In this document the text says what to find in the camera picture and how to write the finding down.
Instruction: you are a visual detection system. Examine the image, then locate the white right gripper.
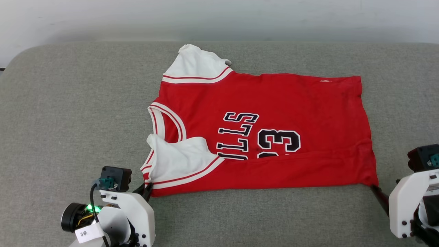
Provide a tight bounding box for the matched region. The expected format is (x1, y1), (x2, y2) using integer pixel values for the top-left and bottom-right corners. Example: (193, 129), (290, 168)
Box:
(370, 169), (439, 239)

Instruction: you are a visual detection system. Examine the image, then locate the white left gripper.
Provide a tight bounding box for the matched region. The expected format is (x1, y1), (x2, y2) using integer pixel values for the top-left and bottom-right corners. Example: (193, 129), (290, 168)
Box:
(99, 183), (157, 247)

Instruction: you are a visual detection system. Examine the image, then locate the red and white basketball jersey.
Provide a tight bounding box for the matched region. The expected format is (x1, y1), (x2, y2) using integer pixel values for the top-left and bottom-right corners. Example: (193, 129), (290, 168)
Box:
(140, 44), (379, 198)

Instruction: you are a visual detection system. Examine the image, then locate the white paper label tag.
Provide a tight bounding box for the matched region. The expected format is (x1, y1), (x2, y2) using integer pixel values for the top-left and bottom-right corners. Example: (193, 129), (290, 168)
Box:
(74, 222), (105, 244)

